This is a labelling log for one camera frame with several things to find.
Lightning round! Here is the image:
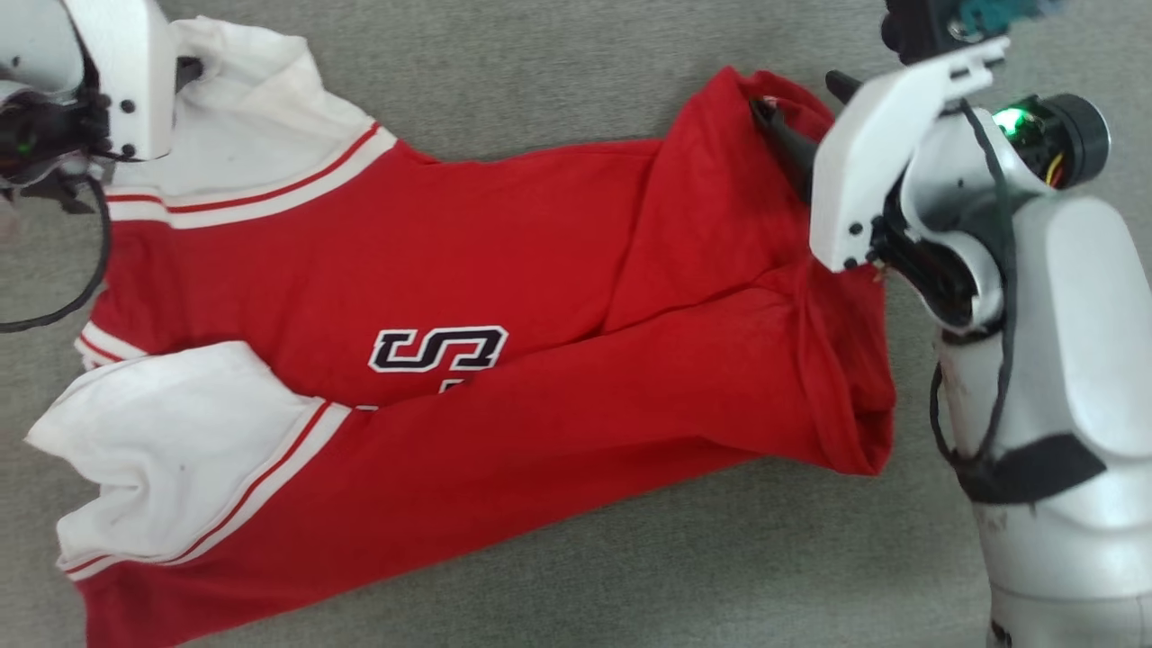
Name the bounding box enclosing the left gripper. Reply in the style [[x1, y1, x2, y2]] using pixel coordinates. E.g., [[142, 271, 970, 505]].
[[63, 0, 204, 163]]

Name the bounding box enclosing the thin black twisted cable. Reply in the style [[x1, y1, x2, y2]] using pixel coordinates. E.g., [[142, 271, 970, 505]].
[[929, 99, 1020, 469], [0, 175, 113, 334]]

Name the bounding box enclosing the grey fabric sofa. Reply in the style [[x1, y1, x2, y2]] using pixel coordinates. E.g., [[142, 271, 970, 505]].
[[0, 0, 1152, 648]]

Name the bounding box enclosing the camera cable with teal connector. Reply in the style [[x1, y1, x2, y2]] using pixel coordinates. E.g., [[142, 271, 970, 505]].
[[956, 0, 1067, 35]]

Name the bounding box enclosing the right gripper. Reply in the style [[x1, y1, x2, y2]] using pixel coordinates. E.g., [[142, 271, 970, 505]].
[[750, 38, 1009, 273]]

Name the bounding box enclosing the red white baseball shirt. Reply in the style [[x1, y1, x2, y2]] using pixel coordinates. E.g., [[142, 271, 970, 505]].
[[25, 16, 898, 648]]

